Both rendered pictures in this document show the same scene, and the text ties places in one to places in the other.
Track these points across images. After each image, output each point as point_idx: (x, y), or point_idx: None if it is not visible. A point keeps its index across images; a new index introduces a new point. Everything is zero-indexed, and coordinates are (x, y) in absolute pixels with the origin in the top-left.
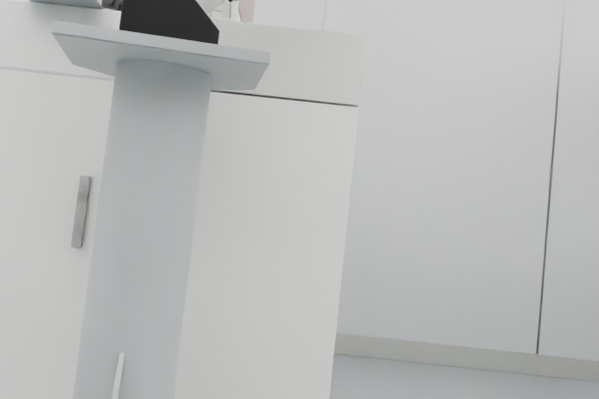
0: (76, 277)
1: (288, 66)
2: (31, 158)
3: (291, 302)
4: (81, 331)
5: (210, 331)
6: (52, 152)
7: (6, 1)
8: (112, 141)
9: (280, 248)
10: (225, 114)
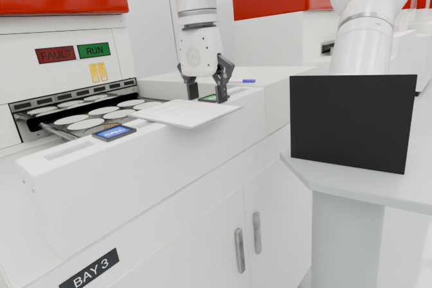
0: (242, 284)
1: None
2: (206, 248)
3: (306, 209)
4: None
5: (288, 247)
6: (216, 233)
7: (145, 135)
8: (364, 230)
9: (302, 191)
10: (281, 141)
